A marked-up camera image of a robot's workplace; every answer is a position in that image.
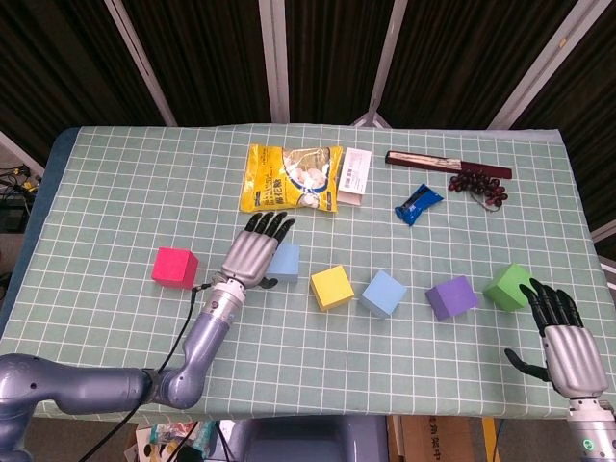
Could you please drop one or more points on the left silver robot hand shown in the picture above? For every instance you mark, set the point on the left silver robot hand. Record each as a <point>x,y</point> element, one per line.
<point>248,255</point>

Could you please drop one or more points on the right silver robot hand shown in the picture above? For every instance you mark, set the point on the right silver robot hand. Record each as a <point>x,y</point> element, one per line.
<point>572,356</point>

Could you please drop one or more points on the light blue foam cube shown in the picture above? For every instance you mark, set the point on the light blue foam cube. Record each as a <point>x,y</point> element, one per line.
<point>286,262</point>
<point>382,293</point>

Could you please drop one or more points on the yellow foam cube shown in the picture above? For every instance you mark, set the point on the yellow foam cube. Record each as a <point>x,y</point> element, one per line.
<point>332,289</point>

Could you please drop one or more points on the purple foam cube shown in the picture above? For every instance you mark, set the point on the purple foam cube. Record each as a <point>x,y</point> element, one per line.
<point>450,298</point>

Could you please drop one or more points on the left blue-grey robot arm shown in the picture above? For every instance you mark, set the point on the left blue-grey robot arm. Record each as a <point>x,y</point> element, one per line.
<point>207,332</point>

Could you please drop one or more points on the yellow marshmallow bag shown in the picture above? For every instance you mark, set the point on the yellow marshmallow bag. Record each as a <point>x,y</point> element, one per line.
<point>264,187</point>

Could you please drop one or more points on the pink-red foam cube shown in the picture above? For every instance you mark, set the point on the pink-red foam cube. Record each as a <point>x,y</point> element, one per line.
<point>171,269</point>

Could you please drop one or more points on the green foam cube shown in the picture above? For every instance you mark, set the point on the green foam cube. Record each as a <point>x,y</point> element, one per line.
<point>505,289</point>

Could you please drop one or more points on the green checked tablecloth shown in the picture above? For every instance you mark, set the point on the green checked tablecloth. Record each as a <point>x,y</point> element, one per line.
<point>308,356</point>

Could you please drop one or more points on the brown cardboard box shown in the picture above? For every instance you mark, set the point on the brown cardboard box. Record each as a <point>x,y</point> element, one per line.
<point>433,440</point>

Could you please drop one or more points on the blue snack packet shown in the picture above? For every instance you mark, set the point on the blue snack packet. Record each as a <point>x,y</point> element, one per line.
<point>416,204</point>

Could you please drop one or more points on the blue-grey robot torso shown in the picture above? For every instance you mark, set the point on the blue-grey robot torso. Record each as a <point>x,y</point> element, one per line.
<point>308,440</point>

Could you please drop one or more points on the dark red folded fan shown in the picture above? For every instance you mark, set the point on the dark red folded fan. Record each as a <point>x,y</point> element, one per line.
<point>423,160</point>

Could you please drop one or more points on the dark red grape bunch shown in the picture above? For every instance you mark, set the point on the dark red grape bunch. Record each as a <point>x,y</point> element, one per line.
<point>471,183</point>

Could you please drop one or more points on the colourful printed packaging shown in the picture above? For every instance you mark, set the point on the colourful printed packaging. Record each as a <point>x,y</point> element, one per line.
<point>163,443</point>

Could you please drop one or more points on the dark pleated curtain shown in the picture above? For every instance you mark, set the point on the dark pleated curtain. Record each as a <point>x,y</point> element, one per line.
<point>212,48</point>

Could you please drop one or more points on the white metal frame post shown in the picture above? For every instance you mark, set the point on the white metal frame post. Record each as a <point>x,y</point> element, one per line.
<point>274,58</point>
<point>607,233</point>
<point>385,62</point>
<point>544,62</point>
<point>139,62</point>
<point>19,151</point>

